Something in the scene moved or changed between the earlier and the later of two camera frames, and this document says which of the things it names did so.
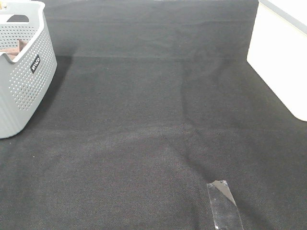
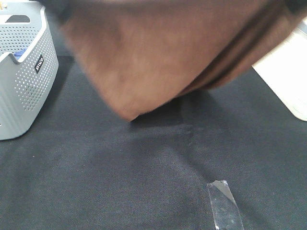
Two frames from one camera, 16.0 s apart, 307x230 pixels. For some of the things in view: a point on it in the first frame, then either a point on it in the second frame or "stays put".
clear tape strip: [226, 214] stays put
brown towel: [12, 52] -> [142, 54]
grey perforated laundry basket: [28, 64] stays put
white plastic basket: [277, 51] stays put
